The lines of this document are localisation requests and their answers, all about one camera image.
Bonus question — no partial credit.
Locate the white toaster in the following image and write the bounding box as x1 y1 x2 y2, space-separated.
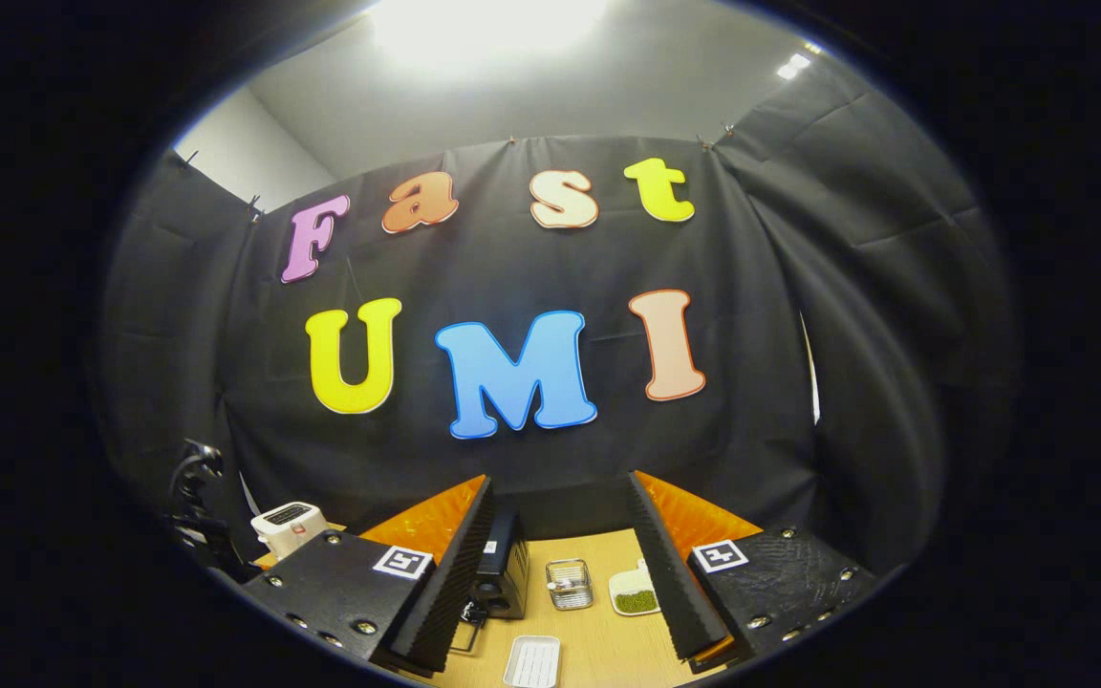
250 501 331 562

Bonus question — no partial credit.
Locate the black electric oven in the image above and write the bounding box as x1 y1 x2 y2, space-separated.
448 506 532 658

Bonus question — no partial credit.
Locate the white plate with green powder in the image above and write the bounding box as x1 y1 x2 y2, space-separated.
608 559 663 617

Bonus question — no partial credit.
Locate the large ceiling light panel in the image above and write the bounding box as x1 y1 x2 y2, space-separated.
367 0 611 70

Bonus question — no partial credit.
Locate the black backdrop cloth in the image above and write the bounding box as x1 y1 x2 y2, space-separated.
97 62 1022 584

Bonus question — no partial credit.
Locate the small glass container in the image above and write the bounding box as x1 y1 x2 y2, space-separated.
545 558 595 612

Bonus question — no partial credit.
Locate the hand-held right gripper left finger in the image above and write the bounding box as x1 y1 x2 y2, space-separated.
241 473 499 679

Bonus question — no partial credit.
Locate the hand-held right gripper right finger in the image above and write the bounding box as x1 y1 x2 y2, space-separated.
627 468 883 675

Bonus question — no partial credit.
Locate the white ribbed tray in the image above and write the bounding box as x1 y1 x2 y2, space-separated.
502 634 563 688

